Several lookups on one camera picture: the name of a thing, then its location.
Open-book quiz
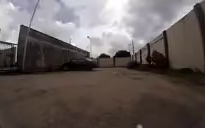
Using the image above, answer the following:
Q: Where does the dark verge strip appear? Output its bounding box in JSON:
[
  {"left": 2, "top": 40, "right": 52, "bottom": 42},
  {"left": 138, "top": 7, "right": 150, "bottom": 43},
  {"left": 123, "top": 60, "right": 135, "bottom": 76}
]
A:
[{"left": 126, "top": 61, "right": 205, "bottom": 87}]

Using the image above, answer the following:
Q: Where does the metal fence with gate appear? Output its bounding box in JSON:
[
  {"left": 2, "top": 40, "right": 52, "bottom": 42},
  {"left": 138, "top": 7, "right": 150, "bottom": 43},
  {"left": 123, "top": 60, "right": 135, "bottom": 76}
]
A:
[{"left": 0, "top": 27, "right": 19, "bottom": 74}]

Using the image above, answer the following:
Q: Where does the long grey building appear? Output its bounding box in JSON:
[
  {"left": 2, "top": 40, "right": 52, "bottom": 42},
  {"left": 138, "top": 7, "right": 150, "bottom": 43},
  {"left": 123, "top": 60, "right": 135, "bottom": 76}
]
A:
[{"left": 16, "top": 24, "right": 91, "bottom": 73}]

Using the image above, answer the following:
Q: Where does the pale concrete panel wall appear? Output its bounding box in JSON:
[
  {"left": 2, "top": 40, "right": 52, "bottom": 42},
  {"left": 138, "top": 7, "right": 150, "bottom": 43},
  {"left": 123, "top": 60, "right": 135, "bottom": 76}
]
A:
[{"left": 133, "top": 0, "right": 205, "bottom": 75}]

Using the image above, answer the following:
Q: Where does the dark bush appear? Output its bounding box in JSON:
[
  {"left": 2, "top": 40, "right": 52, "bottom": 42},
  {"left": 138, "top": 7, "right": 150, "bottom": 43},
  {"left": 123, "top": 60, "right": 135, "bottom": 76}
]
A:
[{"left": 145, "top": 49, "right": 168, "bottom": 70}]

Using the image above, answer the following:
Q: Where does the brown dirt road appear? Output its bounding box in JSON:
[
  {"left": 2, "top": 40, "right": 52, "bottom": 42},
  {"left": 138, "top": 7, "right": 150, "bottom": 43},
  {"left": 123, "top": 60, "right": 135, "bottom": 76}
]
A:
[{"left": 0, "top": 66, "right": 205, "bottom": 128}]

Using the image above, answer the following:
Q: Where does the dark tree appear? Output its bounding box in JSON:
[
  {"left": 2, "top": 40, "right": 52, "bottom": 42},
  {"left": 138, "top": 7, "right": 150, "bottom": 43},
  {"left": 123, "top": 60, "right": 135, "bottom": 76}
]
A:
[
  {"left": 97, "top": 52, "right": 112, "bottom": 60},
  {"left": 113, "top": 49, "right": 132, "bottom": 59}
]

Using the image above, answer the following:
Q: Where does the pale end wall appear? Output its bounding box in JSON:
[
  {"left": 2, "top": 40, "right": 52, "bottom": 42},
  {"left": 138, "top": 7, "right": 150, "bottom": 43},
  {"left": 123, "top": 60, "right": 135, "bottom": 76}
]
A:
[{"left": 96, "top": 56, "right": 133, "bottom": 69}]

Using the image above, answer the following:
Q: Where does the dark car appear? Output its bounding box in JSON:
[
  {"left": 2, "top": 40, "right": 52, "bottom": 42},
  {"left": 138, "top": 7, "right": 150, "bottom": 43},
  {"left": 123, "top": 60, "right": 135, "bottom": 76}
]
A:
[{"left": 60, "top": 57, "right": 98, "bottom": 72}]

